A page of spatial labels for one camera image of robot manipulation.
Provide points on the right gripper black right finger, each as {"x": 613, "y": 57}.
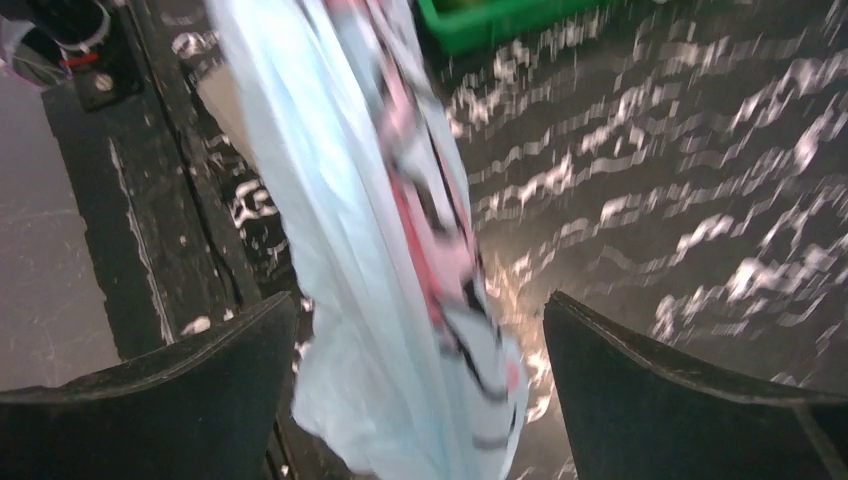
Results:
{"x": 636, "y": 408}

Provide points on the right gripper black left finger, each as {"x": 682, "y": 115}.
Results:
{"x": 201, "y": 408}

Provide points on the light blue plastic bag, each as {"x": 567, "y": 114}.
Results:
{"x": 408, "y": 375}

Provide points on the green plastic fruit crate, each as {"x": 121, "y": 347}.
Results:
{"x": 462, "y": 26}

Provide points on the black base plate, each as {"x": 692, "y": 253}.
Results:
{"x": 178, "y": 227}

